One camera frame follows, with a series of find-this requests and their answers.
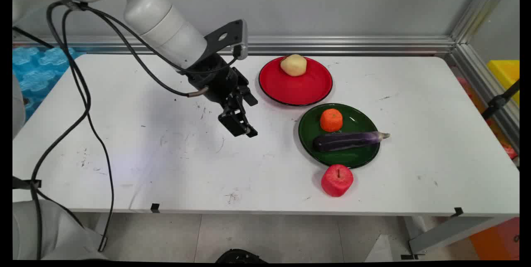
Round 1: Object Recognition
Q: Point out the orange toy tangerine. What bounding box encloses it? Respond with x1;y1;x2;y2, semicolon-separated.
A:
319;108;344;133

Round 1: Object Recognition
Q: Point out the red plate with black rim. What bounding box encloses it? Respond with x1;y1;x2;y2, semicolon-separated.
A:
258;56;334;107

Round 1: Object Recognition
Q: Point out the black velcro strap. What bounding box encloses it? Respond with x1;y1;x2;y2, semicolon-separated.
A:
12;178;42;190

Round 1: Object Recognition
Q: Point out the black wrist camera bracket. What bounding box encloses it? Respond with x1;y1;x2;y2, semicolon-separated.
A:
202;20;244;57

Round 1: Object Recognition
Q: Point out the yellow plastic box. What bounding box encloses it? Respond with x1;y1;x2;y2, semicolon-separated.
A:
486;60;520;106

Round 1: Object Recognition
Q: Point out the red toy apple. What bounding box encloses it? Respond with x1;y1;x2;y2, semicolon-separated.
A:
321;164;354;197

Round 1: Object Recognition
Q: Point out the dark green plate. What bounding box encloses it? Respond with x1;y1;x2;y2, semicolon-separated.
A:
298;103;381;169

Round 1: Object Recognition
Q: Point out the black camera cable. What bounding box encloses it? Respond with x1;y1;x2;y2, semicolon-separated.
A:
79;4;243;75

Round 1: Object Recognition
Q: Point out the purple toy eggplant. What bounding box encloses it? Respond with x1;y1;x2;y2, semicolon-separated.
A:
312;131;391;153

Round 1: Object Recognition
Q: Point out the short side aluminium frame rail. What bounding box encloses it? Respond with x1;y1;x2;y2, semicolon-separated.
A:
446;43;520;153

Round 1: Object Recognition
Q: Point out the long horizontal aluminium frame rail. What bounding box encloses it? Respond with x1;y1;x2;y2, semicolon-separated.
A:
12;35;457;56

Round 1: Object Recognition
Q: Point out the long hanging black cable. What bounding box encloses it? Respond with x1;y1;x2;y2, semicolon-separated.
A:
45;2;115;253

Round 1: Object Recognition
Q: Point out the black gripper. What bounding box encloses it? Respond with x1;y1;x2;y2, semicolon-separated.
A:
185;53;259;138

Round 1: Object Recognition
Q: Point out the orange box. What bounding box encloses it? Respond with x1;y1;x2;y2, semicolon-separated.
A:
469;217;520;260

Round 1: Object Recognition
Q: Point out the blue foam floor mat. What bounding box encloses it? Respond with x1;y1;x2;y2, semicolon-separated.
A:
12;46;86;123

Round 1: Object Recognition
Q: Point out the upright aluminium frame post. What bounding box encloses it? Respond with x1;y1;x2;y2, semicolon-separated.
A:
450;0;519;44

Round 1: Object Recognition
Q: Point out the black round floor object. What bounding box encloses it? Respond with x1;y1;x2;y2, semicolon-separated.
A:
215;249;268;263

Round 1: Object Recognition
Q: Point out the pale yellow toy potato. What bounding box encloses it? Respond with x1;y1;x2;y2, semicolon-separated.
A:
280;54;308;77

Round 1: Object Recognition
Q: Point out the grey table leg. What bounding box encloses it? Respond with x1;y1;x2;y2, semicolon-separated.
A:
400;216;512;259

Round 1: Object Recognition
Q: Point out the red foam floor mat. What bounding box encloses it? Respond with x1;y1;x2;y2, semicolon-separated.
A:
456;75;519;160

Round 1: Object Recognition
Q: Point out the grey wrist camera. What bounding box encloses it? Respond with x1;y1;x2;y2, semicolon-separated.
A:
237;19;249;61

